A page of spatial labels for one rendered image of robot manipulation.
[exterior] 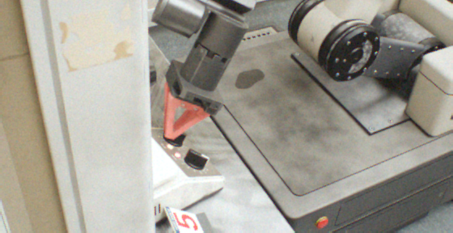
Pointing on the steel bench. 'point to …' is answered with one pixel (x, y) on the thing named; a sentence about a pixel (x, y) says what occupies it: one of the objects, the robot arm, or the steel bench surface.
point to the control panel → (183, 155)
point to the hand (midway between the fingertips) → (170, 131)
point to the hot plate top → (162, 166)
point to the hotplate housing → (184, 192)
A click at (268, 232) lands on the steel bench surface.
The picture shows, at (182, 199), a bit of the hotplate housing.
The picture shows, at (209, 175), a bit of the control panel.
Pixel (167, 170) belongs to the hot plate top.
